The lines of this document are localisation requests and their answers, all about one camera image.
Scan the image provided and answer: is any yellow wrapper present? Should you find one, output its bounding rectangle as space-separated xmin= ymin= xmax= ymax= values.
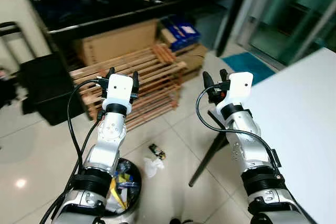
xmin=109 ymin=178 xmax=129 ymax=210

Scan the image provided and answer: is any black tube chair frame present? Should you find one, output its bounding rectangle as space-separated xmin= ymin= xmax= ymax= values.
xmin=0 ymin=21 xmax=38 ymax=62

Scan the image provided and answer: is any green glass sliding door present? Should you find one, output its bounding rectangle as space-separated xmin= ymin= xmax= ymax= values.
xmin=247 ymin=0 xmax=336 ymax=66

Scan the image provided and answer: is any blue plastic wrapper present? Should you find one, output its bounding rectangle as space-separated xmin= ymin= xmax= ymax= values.
xmin=115 ymin=161 xmax=139 ymax=191

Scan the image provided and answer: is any black desk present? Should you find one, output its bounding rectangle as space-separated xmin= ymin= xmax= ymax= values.
xmin=24 ymin=0 xmax=253 ymax=59

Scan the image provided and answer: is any slatted wooden rack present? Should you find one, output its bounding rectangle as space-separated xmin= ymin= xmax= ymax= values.
xmin=69 ymin=44 xmax=188 ymax=131

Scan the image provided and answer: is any black table leg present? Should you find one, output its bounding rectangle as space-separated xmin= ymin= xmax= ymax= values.
xmin=188 ymin=110 xmax=230 ymax=188

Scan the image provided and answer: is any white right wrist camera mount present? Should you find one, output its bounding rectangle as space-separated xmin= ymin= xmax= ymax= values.
xmin=227 ymin=72 xmax=253 ymax=105

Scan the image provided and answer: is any small brown cardboard box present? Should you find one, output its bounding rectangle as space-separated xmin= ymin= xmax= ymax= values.
xmin=171 ymin=42 xmax=209 ymax=75

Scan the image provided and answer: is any teal floor mat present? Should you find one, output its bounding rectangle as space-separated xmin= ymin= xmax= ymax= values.
xmin=220 ymin=52 xmax=276 ymax=84

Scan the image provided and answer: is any crumpled white tissue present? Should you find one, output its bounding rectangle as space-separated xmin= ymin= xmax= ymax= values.
xmin=144 ymin=157 xmax=165 ymax=178

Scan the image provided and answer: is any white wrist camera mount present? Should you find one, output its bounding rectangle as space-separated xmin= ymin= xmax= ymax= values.
xmin=227 ymin=72 xmax=253 ymax=105
xmin=107 ymin=74 xmax=134 ymax=105

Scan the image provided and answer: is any black square case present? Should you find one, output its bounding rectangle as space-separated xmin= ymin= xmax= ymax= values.
xmin=19 ymin=52 xmax=89 ymax=126

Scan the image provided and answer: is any small dark snack wrapper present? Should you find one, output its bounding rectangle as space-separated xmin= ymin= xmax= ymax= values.
xmin=149 ymin=143 xmax=167 ymax=161

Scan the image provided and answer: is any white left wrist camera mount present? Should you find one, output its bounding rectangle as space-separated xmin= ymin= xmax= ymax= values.
xmin=107 ymin=74 xmax=134 ymax=105

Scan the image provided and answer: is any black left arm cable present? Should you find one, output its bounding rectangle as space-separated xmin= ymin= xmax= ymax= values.
xmin=39 ymin=79 xmax=103 ymax=224

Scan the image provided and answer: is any small black device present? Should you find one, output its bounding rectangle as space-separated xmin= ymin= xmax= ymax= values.
xmin=0 ymin=68 xmax=19 ymax=110

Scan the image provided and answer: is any large brown cardboard box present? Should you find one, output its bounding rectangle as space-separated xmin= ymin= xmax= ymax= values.
xmin=75 ymin=18 xmax=161 ymax=66

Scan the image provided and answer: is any blue printed box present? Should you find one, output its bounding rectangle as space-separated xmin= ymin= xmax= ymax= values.
xmin=159 ymin=15 xmax=201 ymax=52

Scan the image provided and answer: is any black round rubbish bin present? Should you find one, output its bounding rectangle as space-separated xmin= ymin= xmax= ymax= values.
xmin=99 ymin=157 xmax=143 ymax=218

